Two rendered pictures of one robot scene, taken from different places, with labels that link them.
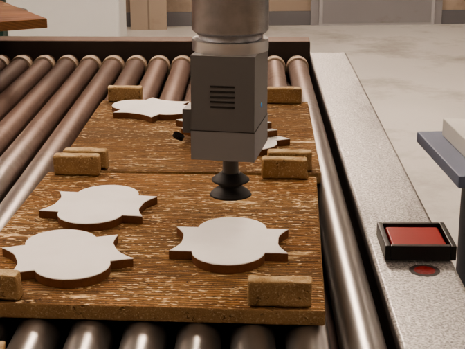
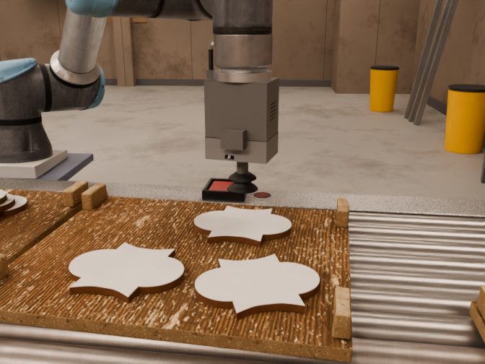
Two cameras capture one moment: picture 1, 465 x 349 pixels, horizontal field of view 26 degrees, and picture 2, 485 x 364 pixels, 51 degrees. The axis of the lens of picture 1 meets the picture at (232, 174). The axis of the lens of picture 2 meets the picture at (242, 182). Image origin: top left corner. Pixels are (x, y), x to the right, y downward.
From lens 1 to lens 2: 1.13 m
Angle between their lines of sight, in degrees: 78
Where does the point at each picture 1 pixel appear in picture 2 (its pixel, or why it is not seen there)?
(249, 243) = (252, 217)
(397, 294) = (295, 204)
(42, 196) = (52, 305)
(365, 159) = (43, 188)
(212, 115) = (270, 126)
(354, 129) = not seen: outside the picture
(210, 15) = (267, 50)
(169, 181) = (62, 242)
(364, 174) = not seen: hidden behind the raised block
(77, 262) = (283, 274)
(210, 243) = (249, 227)
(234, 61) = (275, 82)
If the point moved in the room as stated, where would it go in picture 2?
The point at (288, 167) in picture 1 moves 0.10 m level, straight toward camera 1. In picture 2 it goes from (100, 193) to (160, 197)
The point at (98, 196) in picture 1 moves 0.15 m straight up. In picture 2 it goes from (105, 266) to (93, 141)
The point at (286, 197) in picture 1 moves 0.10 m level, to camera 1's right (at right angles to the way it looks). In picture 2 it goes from (142, 206) to (159, 186)
